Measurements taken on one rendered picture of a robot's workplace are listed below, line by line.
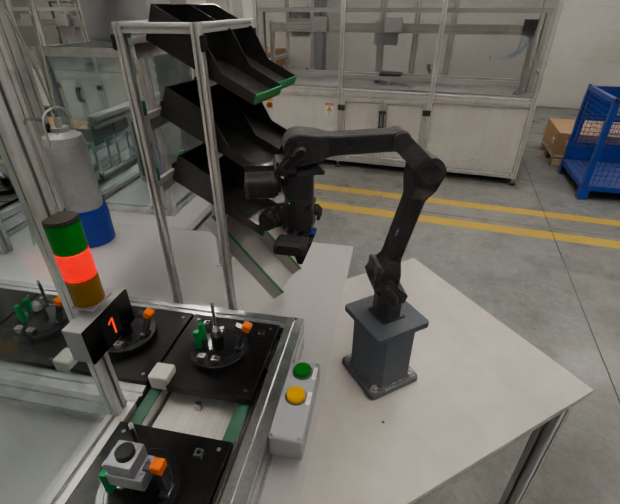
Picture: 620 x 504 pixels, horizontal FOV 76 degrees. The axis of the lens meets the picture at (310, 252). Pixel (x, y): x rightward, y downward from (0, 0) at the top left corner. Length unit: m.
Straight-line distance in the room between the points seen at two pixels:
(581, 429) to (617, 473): 0.21
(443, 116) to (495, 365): 3.78
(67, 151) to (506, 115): 4.07
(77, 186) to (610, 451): 2.49
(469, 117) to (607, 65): 5.09
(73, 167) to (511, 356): 1.57
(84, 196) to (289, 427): 1.21
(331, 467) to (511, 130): 4.26
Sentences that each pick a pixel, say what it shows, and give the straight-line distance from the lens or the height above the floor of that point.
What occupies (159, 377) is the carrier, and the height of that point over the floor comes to 0.99.
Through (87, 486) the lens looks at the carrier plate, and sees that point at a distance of 0.90.
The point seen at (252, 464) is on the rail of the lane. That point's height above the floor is 0.96.
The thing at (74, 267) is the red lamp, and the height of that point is 1.34.
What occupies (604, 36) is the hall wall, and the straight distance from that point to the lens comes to 9.47.
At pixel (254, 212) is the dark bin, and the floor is 1.22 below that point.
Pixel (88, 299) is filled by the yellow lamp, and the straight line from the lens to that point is 0.76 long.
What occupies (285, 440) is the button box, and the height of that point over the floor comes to 0.96.
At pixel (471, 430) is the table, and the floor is 0.86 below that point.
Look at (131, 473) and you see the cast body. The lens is 0.76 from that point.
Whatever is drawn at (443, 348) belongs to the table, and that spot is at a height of 0.86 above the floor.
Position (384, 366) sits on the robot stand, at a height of 0.96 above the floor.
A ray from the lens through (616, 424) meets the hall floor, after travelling 2.52.
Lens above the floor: 1.69
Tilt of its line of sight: 32 degrees down
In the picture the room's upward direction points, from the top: straight up
